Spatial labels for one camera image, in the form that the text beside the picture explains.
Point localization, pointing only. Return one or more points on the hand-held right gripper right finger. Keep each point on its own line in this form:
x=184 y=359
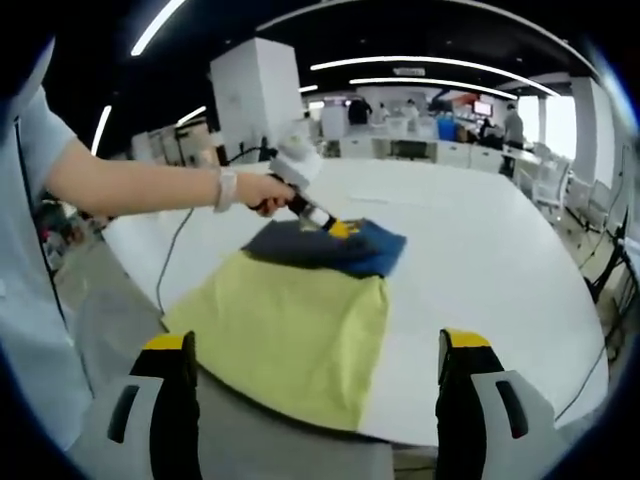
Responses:
x=490 y=430

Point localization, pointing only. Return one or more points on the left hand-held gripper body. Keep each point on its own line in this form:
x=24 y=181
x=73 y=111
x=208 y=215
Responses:
x=297 y=162

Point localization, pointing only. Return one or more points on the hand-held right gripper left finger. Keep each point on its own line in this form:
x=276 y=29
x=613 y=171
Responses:
x=135 y=430

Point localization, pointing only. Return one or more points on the yellow garment with blue sleeve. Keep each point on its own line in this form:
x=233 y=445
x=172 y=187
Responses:
x=280 y=320

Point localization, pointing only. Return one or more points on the person's left hand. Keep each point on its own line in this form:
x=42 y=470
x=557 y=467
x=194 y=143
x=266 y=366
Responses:
x=260 y=192

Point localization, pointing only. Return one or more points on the tall white cabinet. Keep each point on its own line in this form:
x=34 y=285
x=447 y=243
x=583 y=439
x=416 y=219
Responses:
x=334 y=122

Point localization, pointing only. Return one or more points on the white wristband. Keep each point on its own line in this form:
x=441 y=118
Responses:
x=225 y=190

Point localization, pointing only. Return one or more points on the white square pillar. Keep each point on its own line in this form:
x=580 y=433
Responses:
x=250 y=90

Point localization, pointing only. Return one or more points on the short ceiling light strip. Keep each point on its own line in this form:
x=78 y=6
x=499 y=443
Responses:
x=157 y=27
x=192 y=116
x=101 y=130

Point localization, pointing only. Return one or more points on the white shelf unit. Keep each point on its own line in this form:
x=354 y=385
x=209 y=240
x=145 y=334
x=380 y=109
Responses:
x=170 y=142

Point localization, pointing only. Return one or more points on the white office desk row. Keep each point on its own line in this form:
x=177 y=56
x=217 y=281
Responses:
x=460 y=152

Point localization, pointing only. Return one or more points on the grey mesh chair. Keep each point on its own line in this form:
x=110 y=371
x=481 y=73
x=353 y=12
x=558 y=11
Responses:
x=280 y=442

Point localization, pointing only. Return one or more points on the blue bin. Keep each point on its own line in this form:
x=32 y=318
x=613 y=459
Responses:
x=446 y=128

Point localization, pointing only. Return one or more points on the group of white office chairs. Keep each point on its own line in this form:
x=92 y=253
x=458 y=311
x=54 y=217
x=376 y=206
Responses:
x=555 y=185

